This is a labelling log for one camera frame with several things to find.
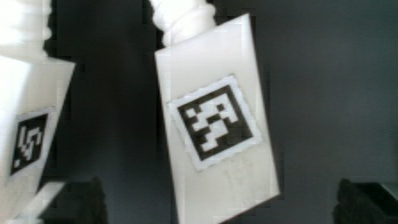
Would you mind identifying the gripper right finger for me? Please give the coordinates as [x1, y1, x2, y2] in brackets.
[332, 179, 398, 224]

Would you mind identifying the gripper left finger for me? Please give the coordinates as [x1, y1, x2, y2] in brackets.
[10, 178, 108, 224]

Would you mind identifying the white stool leg with tag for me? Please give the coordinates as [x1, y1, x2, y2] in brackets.
[149, 0, 279, 224]

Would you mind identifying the white stool leg standing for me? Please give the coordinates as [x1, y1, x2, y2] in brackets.
[0, 0, 74, 224]

